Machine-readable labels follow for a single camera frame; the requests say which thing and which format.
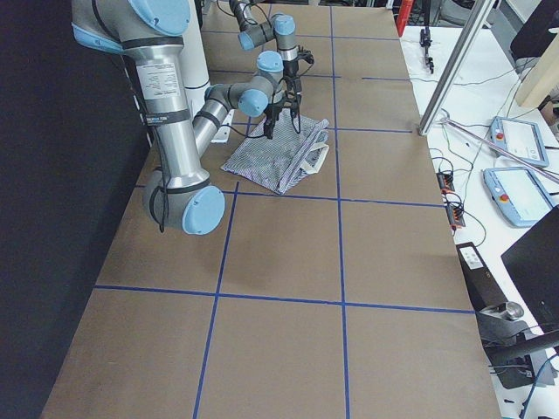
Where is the black box with label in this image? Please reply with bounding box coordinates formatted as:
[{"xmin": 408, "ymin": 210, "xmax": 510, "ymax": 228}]
[{"xmin": 456, "ymin": 242, "xmax": 507, "ymax": 312}]

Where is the blue teach pendant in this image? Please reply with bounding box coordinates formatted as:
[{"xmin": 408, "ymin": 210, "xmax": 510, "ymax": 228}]
[
  {"xmin": 482, "ymin": 167, "xmax": 555, "ymax": 228},
  {"xmin": 490, "ymin": 116, "xmax": 549, "ymax": 168}
]

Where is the far blue teach pendant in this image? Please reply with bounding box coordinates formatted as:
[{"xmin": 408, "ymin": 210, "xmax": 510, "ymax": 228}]
[{"xmin": 490, "ymin": 116, "xmax": 549, "ymax": 168}]

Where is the aluminium frame post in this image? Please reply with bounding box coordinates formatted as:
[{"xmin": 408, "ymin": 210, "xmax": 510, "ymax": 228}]
[{"xmin": 418, "ymin": 0, "xmax": 494, "ymax": 136}]

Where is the black clamp stand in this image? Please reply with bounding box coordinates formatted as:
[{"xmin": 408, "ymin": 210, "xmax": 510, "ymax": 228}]
[{"xmin": 419, "ymin": 26, "xmax": 434, "ymax": 74}]

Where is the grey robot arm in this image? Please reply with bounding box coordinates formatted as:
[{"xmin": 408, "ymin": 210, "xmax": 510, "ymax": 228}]
[
  {"xmin": 72, "ymin": 1, "xmax": 300, "ymax": 235},
  {"xmin": 229, "ymin": 0, "xmax": 314, "ymax": 99}
]

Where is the near blue teach pendant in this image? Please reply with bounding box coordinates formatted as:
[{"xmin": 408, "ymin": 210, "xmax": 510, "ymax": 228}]
[{"xmin": 482, "ymin": 167, "xmax": 555, "ymax": 228}]

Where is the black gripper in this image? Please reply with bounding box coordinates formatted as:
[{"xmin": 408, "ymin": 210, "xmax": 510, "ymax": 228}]
[
  {"xmin": 281, "ymin": 46, "xmax": 314, "ymax": 94},
  {"xmin": 263, "ymin": 90, "xmax": 301, "ymax": 139}
]

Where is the orange black connector block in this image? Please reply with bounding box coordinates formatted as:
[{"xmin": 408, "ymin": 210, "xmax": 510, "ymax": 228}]
[{"xmin": 436, "ymin": 171, "xmax": 455, "ymax": 194}]

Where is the navy white striped polo shirt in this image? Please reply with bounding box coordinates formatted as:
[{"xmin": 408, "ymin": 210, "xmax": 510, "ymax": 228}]
[{"xmin": 222, "ymin": 109, "xmax": 329, "ymax": 195}]

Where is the black monitor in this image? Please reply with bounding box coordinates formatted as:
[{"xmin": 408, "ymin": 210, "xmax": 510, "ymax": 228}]
[{"xmin": 501, "ymin": 207, "xmax": 558, "ymax": 332}]

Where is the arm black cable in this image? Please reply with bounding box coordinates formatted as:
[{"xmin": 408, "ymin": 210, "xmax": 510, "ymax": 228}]
[{"xmin": 148, "ymin": 165, "xmax": 176, "ymax": 235}]

